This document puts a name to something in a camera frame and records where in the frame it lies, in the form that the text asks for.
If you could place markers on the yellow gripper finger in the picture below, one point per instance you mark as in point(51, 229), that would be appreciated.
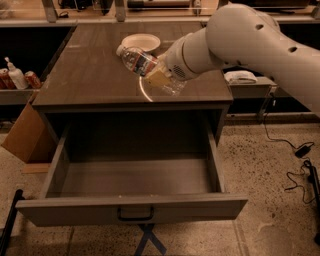
point(158, 77)

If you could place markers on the clear plastic water bottle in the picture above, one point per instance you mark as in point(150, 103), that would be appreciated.
point(141, 63)

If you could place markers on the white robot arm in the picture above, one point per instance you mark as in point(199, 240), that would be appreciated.
point(238, 35)

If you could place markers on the grey wooden cabinet counter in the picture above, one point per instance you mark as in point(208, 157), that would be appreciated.
point(89, 77)

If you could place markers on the open grey top drawer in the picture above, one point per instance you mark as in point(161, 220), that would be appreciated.
point(176, 172)

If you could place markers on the white pump bottle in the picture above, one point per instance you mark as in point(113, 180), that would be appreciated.
point(16, 75)

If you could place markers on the white paper bowl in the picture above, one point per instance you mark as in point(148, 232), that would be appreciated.
point(146, 42)

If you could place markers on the folded white cloth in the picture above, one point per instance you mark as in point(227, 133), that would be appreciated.
point(240, 77)

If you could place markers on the red soda can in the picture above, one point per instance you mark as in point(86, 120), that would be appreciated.
point(33, 80)

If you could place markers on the brown cardboard box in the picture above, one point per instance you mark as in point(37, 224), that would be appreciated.
point(29, 139)

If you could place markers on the red can at edge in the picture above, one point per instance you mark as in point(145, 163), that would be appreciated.
point(4, 76)

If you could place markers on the black pole left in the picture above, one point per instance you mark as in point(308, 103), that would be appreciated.
point(6, 231)

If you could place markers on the black stand right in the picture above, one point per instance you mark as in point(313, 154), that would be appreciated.
point(313, 178)

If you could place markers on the black drawer handle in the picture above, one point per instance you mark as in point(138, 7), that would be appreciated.
point(135, 214)

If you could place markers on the grey shelf rail left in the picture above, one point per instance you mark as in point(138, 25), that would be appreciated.
point(16, 97)

